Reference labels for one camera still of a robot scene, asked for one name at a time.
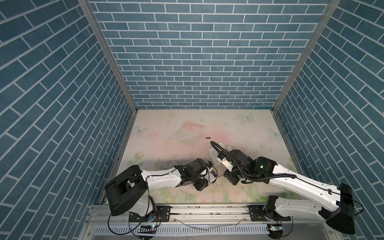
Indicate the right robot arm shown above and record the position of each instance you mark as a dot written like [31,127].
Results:
[330,204]

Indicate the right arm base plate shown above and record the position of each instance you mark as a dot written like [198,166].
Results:
[260,213]

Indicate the white remote control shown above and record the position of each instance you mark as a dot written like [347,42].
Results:
[214,157]
[212,175]

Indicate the aluminium mounting rail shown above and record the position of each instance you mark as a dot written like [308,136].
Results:
[207,213]

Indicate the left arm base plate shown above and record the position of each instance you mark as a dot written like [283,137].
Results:
[159,214]

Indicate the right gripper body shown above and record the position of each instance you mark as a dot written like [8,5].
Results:
[232,176]

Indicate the white ribbed cable duct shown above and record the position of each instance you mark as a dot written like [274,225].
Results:
[201,230]

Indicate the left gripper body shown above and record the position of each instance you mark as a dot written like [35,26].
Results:
[201,184]

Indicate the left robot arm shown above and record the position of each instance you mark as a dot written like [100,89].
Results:
[130,190]

